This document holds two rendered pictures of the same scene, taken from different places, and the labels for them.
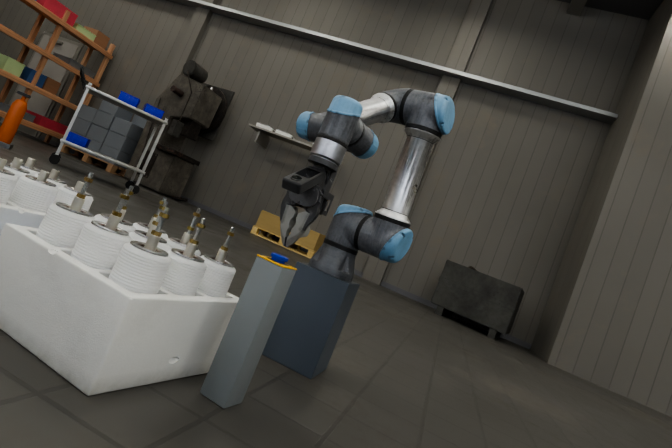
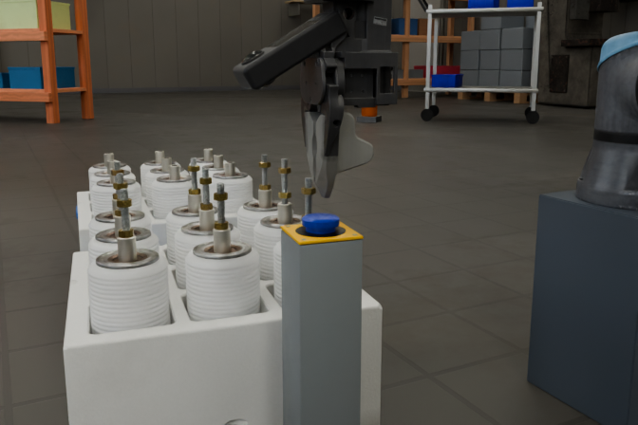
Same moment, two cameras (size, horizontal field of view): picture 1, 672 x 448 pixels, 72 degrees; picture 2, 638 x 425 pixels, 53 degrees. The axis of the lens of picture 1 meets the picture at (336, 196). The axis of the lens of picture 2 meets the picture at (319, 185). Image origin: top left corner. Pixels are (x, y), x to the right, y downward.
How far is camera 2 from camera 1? 0.72 m
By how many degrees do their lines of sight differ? 49
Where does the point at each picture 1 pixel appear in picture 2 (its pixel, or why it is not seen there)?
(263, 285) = (291, 285)
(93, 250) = not seen: hidden behind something
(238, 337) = (290, 387)
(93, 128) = (483, 56)
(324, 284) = (598, 230)
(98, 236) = (93, 253)
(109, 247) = not seen: hidden behind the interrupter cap
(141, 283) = (109, 317)
